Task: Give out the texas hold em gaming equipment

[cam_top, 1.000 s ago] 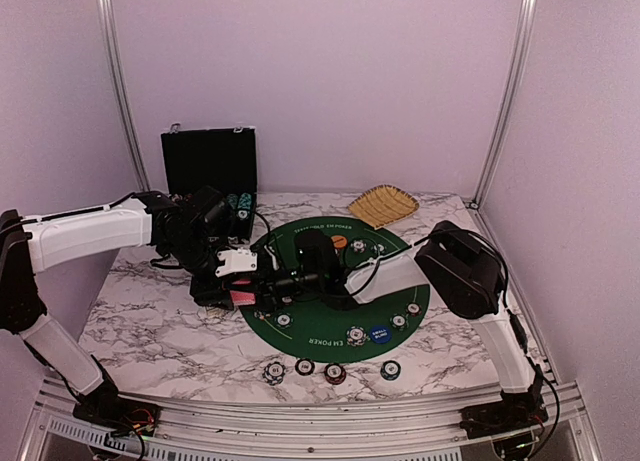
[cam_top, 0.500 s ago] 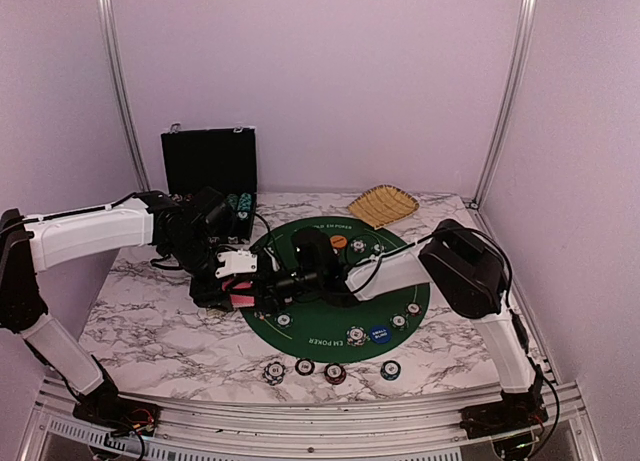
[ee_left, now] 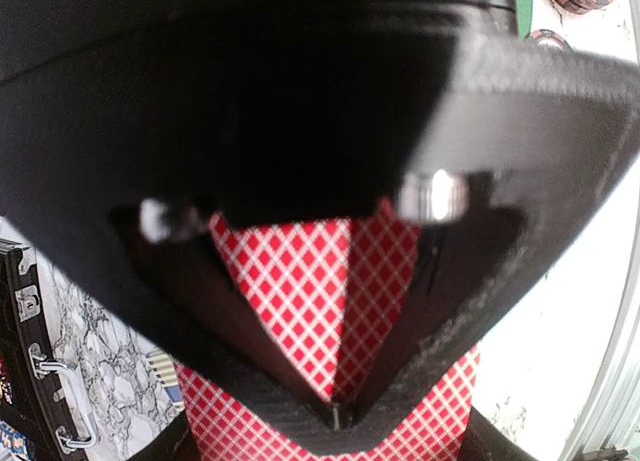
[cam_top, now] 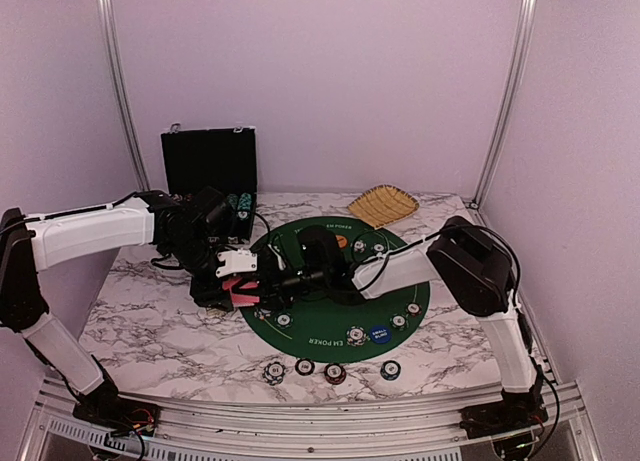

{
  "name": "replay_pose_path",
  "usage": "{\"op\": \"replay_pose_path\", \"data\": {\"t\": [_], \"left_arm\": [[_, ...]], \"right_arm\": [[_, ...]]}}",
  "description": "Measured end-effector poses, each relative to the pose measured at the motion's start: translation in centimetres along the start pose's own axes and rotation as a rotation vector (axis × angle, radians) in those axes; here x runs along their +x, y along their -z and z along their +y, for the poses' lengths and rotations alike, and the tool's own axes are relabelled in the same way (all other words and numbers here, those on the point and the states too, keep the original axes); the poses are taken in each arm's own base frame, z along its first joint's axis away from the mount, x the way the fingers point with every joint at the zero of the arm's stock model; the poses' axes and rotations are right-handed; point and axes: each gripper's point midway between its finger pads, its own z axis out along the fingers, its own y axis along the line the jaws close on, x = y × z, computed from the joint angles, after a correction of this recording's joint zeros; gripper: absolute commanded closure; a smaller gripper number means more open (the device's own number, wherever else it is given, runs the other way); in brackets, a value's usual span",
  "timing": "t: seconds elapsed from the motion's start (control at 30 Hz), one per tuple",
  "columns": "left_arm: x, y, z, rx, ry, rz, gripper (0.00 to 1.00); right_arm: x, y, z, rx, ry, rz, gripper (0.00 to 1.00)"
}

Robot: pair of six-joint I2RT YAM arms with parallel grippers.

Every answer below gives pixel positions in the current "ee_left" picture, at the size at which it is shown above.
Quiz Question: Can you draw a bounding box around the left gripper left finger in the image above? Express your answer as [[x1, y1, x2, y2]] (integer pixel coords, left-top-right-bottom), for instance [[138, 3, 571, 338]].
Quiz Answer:
[[129, 413, 200, 461]]

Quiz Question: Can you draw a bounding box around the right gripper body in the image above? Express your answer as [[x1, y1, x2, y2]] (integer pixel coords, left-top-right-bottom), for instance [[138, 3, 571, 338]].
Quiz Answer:
[[1, 0, 639, 454]]

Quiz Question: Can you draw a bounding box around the hundred chip front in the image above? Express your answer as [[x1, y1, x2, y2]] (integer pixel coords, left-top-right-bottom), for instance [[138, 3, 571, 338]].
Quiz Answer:
[[527, 29, 572, 52]]

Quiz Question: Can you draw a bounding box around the blue gold card box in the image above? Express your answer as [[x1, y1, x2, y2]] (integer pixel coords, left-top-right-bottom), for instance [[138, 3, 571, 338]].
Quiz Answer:
[[146, 349, 185, 411]]

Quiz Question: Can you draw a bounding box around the dealt card seat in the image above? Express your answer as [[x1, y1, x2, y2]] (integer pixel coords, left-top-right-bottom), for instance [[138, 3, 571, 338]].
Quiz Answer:
[[210, 204, 420, 402]]

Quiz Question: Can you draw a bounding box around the round green poker mat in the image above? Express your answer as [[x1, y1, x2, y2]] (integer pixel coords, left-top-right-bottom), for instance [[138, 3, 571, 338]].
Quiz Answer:
[[516, 0, 533, 38]]

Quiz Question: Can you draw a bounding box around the black poker chip case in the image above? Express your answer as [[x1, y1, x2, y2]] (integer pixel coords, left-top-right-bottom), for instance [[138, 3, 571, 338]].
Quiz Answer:
[[1, 239, 99, 460]]

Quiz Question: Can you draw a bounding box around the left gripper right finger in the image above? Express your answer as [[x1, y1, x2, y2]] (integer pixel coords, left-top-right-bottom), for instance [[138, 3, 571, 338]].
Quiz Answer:
[[459, 407, 535, 461]]

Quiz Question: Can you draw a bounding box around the front aluminium rail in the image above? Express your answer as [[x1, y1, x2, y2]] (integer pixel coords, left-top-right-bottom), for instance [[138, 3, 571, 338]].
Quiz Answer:
[[560, 165, 639, 460]]

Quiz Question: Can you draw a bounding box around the red-backed playing card deck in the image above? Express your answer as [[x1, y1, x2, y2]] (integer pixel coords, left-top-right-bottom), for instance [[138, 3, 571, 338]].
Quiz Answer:
[[172, 348, 481, 461]]

